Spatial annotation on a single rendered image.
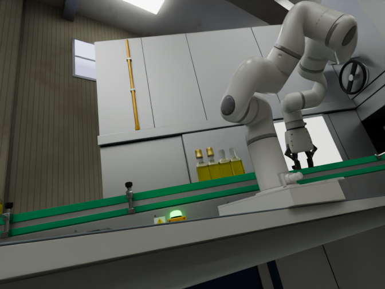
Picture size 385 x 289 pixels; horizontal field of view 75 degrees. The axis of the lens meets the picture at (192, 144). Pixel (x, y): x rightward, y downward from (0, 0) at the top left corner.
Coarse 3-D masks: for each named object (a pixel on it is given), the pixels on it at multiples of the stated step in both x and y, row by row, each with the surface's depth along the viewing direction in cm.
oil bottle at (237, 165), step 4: (236, 156) 126; (232, 160) 124; (236, 160) 124; (240, 160) 124; (232, 164) 123; (236, 164) 123; (240, 164) 123; (236, 168) 122; (240, 168) 122; (236, 172) 121; (240, 172) 121; (244, 172) 121
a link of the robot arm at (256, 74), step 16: (256, 64) 66; (272, 64) 68; (288, 64) 69; (240, 80) 69; (256, 80) 66; (272, 80) 68; (224, 96) 74; (240, 96) 69; (224, 112) 73; (240, 112) 70
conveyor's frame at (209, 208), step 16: (352, 176) 121; (368, 176) 121; (384, 176) 122; (256, 192) 105; (368, 192) 118; (384, 192) 118; (176, 208) 100; (192, 208) 100; (208, 208) 101; (80, 224) 96; (96, 224) 96; (112, 224) 96; (128, 224) 96; (144, 224) 97; (0, 240) 91; (16, 240) 92
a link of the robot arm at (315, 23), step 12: (288, 12) 69; (300, 12) 67; (312, 12) 67; (324, 12) 65; (336, 12) 65; (288, 24) 67; (300, 24) 67; (312, 24) 67; (324, 24) 65; (288, 36) 66; (300, 36) 66; (312, 36) 69; (324, 36) 66; (288, 48) 67; (300, 48) 67
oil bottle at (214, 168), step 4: (212, 160) 124; (216, 160) 124; (208, 164) 123; (212, 164) 122; (216, 164) 122; (212, 168) 121; (216, 168) 121; (220, 168) 122; (212, 172) 120; (216, 172) 120; (220, 172) 121; (212, 176) 120; (216, 176) 120; (220, 176) 120
